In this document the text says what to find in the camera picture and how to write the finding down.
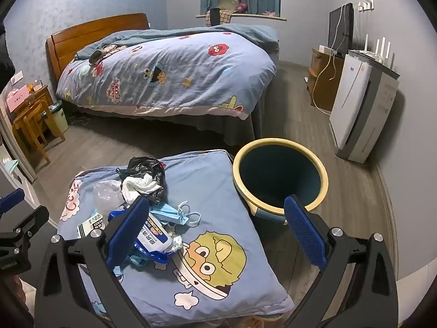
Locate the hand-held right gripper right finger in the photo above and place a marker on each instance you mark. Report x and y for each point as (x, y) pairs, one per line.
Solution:
(304, 235)

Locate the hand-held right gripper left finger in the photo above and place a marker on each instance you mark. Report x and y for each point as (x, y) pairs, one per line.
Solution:
(126, 232)

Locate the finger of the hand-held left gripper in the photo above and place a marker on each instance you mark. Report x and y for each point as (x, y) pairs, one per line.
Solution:
(29, 218)
(12, 200)

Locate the blue white wet wipes packet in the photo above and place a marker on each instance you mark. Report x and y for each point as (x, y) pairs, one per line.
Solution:
(153, 235)

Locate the green white medicine box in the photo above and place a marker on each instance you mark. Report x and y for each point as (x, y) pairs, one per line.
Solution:
(88, 227)

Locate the clear plastic bag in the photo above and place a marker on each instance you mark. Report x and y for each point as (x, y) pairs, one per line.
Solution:
(105, 194)

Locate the blue face mask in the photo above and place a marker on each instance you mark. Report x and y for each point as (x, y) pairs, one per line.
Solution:
(167, 213)

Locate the white tissue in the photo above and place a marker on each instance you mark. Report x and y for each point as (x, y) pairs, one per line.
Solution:
(136, 188)

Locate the yellow rimmed blue bin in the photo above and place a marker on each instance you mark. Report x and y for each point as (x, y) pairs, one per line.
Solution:
(280, 177)

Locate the black plastic bag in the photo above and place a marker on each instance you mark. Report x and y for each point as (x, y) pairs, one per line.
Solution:
(146, 165)

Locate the wooden stool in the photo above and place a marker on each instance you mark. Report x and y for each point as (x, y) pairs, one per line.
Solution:
(34, 123)

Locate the cartoon printed blue cushion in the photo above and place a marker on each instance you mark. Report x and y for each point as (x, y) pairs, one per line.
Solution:
(211, 211)

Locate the small green bin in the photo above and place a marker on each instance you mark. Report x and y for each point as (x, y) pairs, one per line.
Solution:
(58, 119)

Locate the pink box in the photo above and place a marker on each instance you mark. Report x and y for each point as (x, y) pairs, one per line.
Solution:
(17, 99)

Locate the wooden nightstand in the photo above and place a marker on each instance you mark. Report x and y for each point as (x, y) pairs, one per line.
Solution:
(37, 100)

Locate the white air purifier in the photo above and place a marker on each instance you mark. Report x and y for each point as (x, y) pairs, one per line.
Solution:
(351, 109)

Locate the dark grey bed skirt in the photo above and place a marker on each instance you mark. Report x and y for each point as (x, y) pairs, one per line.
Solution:
(211, 123)

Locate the wooden cabinet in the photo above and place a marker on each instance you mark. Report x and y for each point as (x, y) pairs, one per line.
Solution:
(326, 82)

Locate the dark small object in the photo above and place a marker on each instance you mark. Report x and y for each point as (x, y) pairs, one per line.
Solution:
(96, 57)

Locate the bed with cartoon duvet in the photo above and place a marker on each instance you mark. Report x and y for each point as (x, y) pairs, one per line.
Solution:
(170, 68)

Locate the small white box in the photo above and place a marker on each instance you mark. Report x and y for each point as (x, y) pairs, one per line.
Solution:
(326, 49)

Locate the white router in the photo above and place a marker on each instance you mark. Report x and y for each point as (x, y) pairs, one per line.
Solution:
(372, 54)

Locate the black monitor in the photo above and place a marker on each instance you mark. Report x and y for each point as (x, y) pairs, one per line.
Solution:
(338, 30)

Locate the windowsill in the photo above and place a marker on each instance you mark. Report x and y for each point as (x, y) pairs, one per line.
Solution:
(245, 16)

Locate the checked cushion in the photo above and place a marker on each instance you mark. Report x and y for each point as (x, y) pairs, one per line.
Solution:
(227, 17)

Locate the pink plush toy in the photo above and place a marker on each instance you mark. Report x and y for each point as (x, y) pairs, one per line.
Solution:
(242, 5)

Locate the olive cushion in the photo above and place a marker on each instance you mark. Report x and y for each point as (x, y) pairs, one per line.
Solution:
(229, 0)

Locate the white wall outlet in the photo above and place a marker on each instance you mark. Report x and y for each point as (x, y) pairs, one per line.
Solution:
(16, 78)

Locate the wooden bed frame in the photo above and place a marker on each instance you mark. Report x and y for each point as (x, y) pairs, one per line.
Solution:
(68, 44)

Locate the white wall chargers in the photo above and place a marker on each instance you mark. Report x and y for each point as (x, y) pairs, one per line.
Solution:
(366, 4)

